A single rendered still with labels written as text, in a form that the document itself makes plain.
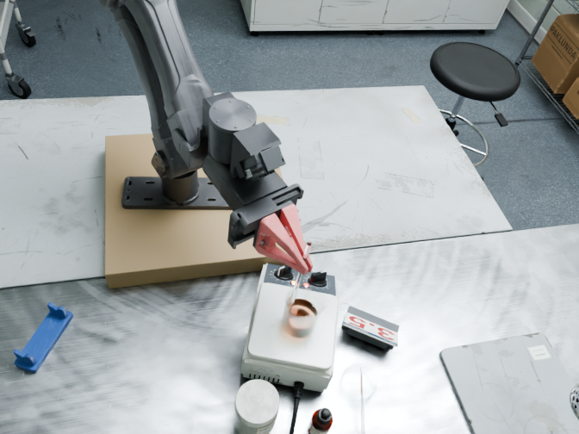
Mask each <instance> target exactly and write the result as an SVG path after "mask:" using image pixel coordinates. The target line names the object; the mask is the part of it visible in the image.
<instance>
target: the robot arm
mask: <svg viewBox="0 0 579 434"><path fill-rule="evenodd" d="M99 2H100V3H101V5H102V6H103V7H104V8H109V10H110V12H113V14H114V17H115V21H116V23H117V24H118V25H119V27H120V29H121V31H122V32H123V34H124V36H125V38H126V40H127V42H128V45H129V47H130V50H131V52H132V54H133V57H134V62H135V64H136V68H137V71H138V73H139V76H140V81H141V83H142V86H143V89H144V92H145V95H146V100H147V103H148V108H149V112H150V118H151V130H152V133H153V138H152V140H153V144H154V147H155V150H156V152H155V153H154V154H153V158H152V160H151V163H152V166H153V168H154V169H155V170H156V171H157V173H158V174H159V177H126V178H125V180H124V186H123V192H122V198H121V204H122V207H123V208H125V209H203V210H233V212H232V213H231V214H230V218H229V227H228V236H227V242H228V243H229V244H230V245H231V247H232V248H233V249H236V245H239V244H241V243H244V242H246V241H247V240H249V239H252V238H253V243H252V246H253V247H254V248H255V250H256V251H257V252H258V253H259V254H262V255H264V256H267V257H270V258H272V259H275V260H277V261H279V262H281V263H284V264H287V265H288V266H289V267H291V268H292V269H294V270H296V271H298V272H300V273H301V274H303V275H307V272H311V271H312V269H313V263H312V261H311V258H310V256H309V254H308V260H307V262H306V263H305V262H304V261H303V259H302V257H303V253H304V251H305V248H306V245H305V243H304V239H303V236H302V228H301V223H300V221H301V219H300V218H299V214H298V212H299V211H298V209H297V207H296V204H297V200H298V199H299V200H300V199H302V196H303V193H304V190H303V189H302V187H301V186H300V185H299V184H298V183H295V184H292V185H290V186H289V187H288V185H287V184H286V183H285V182H284V180H283V179H282V178H281V177H280V176H279V175H278V174H277V173H276V172H275V169H277V168H279V167H280V166H283V165H285V164H286V163H285V161H284V158H283V154H282V153H281V149H280V147H279V145H281V144H282V143H281V140H280V139H279V138H278V137H277V136H276V135H275V134H274V133H273V132H272V130H271V129H270V128H269V127H268V126H267V125H266V124H265V123H264V122H262V123H259V124H257V125H256V120H257V113H256V111H255V109H254V108H253V106H252V105H250V104H249V103H248V102H245V101H242V100H240V99H237V98H235V96H234V95H233V94H232V92H231V91H228V92H224V93H221V94H218V95H215V94H214V92H213V90H212V88H211V87H210V86H209V84H208V83H207V81H206V79H205V78H204V76H203V74H202V72H201V70H200V68H199V66H198V64H197V62H196V59H195V56H194V53H193V52H192V49H191V46H190V43H189V40H188V37H187V35H186V33H185V30H184V26H183V24H182V21H181V18H180V15H179V12H178V9H177V2H176V0H99ZM201 168H202V170H203V172H204V173H205V174H206V176H207V177H198V172H197V170H198V169H201ZM129 185H130V186H129ZM127 200H128V201H127ZM276 243H277V244H278V245H279V246H280V247H281V248H283V249H284V250H285V251H286V252H287V253H288V254H289V255H288V254H286V253H285V252H284V251H282V250H281V249H279V248H278V247H277V246H276Z"/></svg>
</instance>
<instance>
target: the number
mask: <svg viewBox="0 0 579 434"><path fill-rule="evenodd" d="M346 323H348V324H351V325H353V326H356V327H358V328H361V329H363V330H366V331H367V332H371V333H373V334H376V335H377V336H380V337H382V338H386V339H388V340H390V341H392V342H394V343H396V333H394V332H391V331H389V330H386V329H384V328H382V327H380V326H378V325H374V324H371V323H370V322H368V321H365V320H363V319H360V318H357V317H355V316H353V315H350V314H348V315H347V318H346Z"/></svg>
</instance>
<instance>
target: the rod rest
mask: <svg viewBox="0 0 579 434"><path fill-rule="evenodd" d="M47 306H48V308H49V310H50V312H49V313H48V315H47V316H46V317H45V318H44V320H43V321H42V322H41V324H40V326H39V327H38V329H37V330H36V331H35V333H34V335H33V336H32V337H31V339H29V341H28V343H27V344H26V345H25V347H24V348H23V350H22V351H20V350H18V349H15V350H14V352H13V353H14V354H15V355H16V357H17V359H16V360H15V361H14V364H15V366H16V367H18V368H21V369H25V370H27V371H30V372H33V373H36V372H37V371H38V369H39V368H40V366H41V365H42V364H43V362H44V361H45V359H46V358H47V356H48V354H49V353H50V351H51V350H52V348H53V347H54V345H55V344H56V342H57V341H58V339H59V337H60V336H61V334H62V333H63V331H64V330H65V328H66V327H67V326H68V324H69V323H70V321H71V320H72V318H73V314H72V312H69V311H66V310H65V308H64V307H57V306H55V305H54V304H53V303H52V302H48V304H47Z"/></svg>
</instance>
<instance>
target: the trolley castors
mask: <svg viewBox="0 0 579 434"><path fill-rule="evenodd" d="M15 25H16V28H17V30H18V33H19V35H20V37H21V39H22V41H23V42H24V44H25V45H26V46H27V47H31V46H34V45H35V44H36V40H35V37H34V35H36V33H34V32H33V31H31V27H29V26H28V25H26V23H25V22H24V21H20V22H16V24H15ZM4 78H5V80H6V81H7V82H8V86H9V89H10V90H11V92H12V93H13V94H14V95H15V96H17V97H19V98H21V99H26V98H27V97H28V96H30V95H31V89H30V87H29V85H28V84H27V83H26V82H25V81H24V77H20V76H17V75H16V74H15V73H14V72H11V73H10V74H8V73H5V76H4Z"/></svg>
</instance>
